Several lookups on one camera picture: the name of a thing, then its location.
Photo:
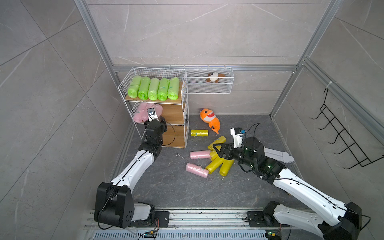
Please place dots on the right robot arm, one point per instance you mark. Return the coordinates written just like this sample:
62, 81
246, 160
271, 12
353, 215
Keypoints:
331, 219

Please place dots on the yellow roll middle left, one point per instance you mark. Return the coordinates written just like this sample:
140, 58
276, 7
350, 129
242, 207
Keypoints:
217, 162

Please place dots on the black wall hook rack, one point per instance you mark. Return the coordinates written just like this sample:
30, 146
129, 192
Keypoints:
343, 135

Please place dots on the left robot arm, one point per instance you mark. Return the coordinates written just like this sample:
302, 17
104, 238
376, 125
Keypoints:
114, 205

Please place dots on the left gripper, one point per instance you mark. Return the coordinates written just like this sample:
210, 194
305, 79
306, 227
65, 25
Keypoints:
161, 125

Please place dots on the white wire wall basket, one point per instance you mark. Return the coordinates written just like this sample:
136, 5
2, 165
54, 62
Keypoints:
202, 81

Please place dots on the yellow roll near shelf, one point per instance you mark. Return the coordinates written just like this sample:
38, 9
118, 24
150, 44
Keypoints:
199, 133

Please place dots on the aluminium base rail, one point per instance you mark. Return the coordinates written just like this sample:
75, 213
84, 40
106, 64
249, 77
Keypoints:
208, 224

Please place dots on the pink roll small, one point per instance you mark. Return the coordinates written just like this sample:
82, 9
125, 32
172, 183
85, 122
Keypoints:
138, 114

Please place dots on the yellow roll upper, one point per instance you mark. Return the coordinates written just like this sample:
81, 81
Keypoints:
220, 140

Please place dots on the brown white plush toy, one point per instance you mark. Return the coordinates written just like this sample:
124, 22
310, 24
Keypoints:
215, 77

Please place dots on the orange shark plush toy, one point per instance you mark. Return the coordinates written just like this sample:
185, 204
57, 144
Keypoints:
209, 117

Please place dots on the green roll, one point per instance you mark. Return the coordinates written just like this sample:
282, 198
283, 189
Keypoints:
173, 90
162, 93
153, 89
144, 88
133, 89

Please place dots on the yellow roll middle right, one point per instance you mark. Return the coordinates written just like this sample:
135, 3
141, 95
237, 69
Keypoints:
226, 166

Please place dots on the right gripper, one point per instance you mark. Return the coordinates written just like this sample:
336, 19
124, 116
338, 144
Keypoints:
225, 146

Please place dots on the white wire three-tier shelf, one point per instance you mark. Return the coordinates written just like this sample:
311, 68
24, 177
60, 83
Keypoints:
175, 112

